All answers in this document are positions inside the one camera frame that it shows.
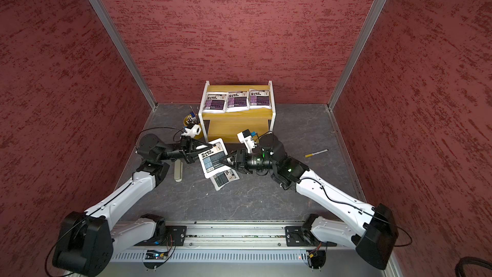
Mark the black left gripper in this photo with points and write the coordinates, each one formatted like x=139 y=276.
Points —
x=189 y=148

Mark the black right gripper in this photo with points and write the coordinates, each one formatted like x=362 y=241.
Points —
x=242 y=156

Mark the wooden shelf with white frame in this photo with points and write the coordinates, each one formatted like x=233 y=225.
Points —
x=226 y=126

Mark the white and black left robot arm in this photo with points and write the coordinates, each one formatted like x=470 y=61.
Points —
x=88 y=240

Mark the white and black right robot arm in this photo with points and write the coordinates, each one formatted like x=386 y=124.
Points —
x=370 y=230

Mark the yellow pen cup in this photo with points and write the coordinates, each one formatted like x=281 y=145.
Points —
x=185 y=124

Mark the beige rectangular case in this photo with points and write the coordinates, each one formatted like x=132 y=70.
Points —
x=178 y=171

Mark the pens in cup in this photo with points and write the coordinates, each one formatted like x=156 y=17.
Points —
x=192 y=117

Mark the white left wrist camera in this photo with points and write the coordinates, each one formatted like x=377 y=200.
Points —
x=193 y=131

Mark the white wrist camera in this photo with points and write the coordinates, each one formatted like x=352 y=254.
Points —
x=193 y=131
x=247 y=138

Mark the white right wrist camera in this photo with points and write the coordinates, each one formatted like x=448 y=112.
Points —
x=247 y=138

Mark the aluminium mounting rail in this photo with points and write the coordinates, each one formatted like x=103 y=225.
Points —
x=241 y=235

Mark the yellow handled screwdriver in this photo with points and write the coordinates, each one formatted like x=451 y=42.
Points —
x=316 y=153

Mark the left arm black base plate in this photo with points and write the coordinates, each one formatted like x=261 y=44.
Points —
x=172 y=236

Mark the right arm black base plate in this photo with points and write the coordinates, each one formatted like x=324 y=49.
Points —
x=297 y=236

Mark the left aluminium corner post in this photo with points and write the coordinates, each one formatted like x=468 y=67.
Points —
x=123 y=51

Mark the aluminium corner post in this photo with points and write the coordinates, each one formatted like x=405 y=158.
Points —
x=365 y=32
x=123 y=51

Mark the right aluminium corner post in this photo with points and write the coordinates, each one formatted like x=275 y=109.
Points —
x=365 y=32

